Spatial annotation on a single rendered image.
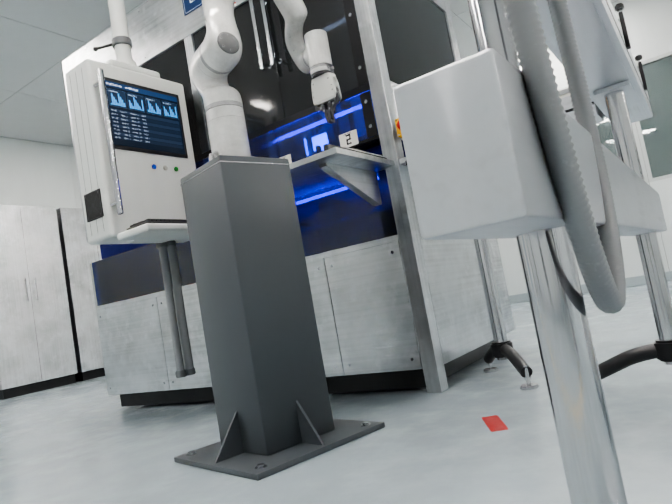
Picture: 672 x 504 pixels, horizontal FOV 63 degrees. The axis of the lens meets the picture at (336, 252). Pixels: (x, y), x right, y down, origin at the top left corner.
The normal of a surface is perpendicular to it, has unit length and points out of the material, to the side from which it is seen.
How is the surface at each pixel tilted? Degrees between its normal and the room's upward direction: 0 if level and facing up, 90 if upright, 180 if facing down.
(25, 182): 90
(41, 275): 90
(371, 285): 90
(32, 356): 90
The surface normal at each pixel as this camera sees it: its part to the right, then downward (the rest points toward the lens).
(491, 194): -0.56, 0.03
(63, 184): 0.81, -0.19
